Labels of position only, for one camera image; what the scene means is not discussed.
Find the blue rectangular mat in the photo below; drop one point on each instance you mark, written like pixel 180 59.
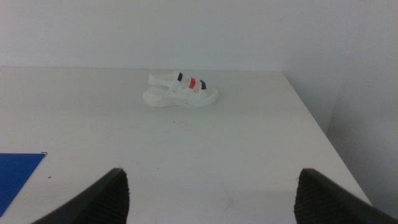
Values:
pixel 15 174

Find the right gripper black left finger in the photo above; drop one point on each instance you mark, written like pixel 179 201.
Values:
pixel 105 202

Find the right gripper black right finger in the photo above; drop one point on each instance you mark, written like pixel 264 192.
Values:
pixel 323 202

